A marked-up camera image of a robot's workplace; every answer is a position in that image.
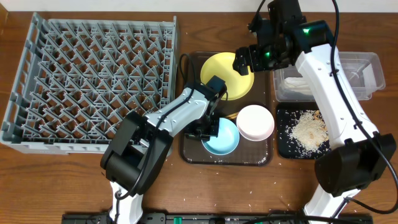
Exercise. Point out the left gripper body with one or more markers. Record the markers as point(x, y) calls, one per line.
point(201, 133)

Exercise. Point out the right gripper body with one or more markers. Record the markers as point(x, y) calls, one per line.
point(260, 60)

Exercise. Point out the light blue bowl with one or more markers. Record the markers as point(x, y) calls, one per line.
point(226, 141)

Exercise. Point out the wooden chopstick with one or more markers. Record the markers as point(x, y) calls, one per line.
point(232, 116)

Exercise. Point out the white paper napkin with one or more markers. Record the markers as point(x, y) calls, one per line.
point(296, 84)

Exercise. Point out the pink white bowl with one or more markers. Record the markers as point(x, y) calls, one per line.
point(255, 123)

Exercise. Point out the rice food waste pile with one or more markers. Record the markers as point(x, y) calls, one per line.
point(308, 132)

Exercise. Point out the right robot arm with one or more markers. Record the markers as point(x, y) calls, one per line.
point(359, 152)

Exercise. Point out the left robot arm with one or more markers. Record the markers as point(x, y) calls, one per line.
point(137, 152)

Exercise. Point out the clear plastic waste bin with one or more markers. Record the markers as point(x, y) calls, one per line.
point(362, 69)

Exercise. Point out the grey plastic dishwasher rack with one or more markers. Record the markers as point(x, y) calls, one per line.
point(78, 79)

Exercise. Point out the yellow round plate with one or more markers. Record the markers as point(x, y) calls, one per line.
point(221, 65)

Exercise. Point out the dark brown serving tray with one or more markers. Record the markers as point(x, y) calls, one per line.
point(247, 153)

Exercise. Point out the black rectangular tray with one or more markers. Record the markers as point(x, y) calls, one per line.
point(284, 112)

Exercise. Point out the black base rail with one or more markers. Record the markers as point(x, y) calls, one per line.
point(161, 218)

